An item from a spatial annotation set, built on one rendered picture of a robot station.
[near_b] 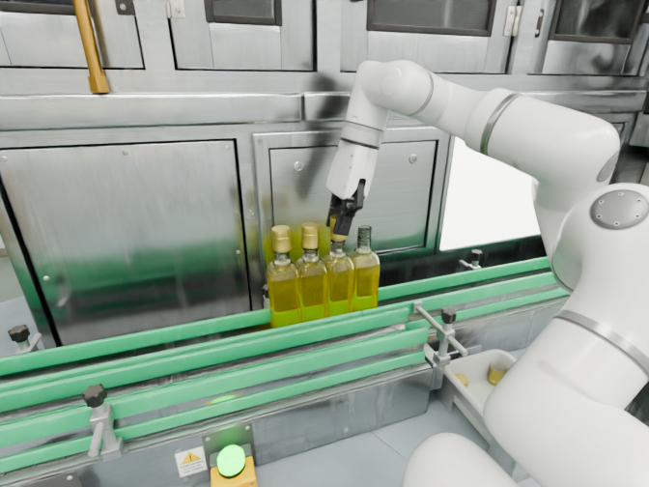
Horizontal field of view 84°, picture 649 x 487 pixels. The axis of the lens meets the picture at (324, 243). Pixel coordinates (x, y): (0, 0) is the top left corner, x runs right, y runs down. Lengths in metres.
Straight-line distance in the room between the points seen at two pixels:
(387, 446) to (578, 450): 0.51
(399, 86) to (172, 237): 0.55
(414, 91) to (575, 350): 0.39
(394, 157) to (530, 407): 0.63
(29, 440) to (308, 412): 0.42
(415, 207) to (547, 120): 0.50
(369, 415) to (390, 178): 0.52
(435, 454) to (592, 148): 0.35
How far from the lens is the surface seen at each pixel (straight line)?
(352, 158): 0.64
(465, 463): 0.40
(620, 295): 0.40
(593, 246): 0.41
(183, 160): 0.79
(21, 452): 0.75
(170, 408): 0.69
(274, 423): 0.72
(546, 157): 0.49
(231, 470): 0.69
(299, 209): 0.81
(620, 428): 0.38
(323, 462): 0.80
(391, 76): 0.60
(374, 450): 0.82
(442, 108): 0.66
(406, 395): 0.81
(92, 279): 0.90
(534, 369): 0.39
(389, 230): 0.92
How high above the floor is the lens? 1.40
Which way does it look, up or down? 24 degrees down
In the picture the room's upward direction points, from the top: straight up
